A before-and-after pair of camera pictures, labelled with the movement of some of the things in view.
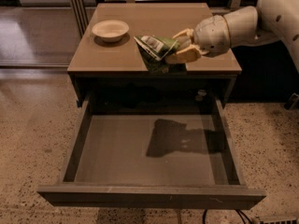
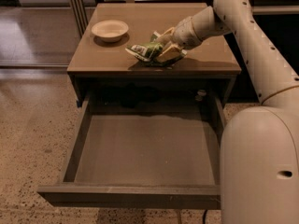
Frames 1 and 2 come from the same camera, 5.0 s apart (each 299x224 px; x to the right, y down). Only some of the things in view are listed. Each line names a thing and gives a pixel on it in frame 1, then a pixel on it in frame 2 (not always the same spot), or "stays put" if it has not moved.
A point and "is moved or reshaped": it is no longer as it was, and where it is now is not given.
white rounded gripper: [212, 35] -> [184, 34]
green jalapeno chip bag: [160, 49] is moved or reshaped
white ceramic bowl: [110, 30] stays put
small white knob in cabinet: [201, 92] stays put
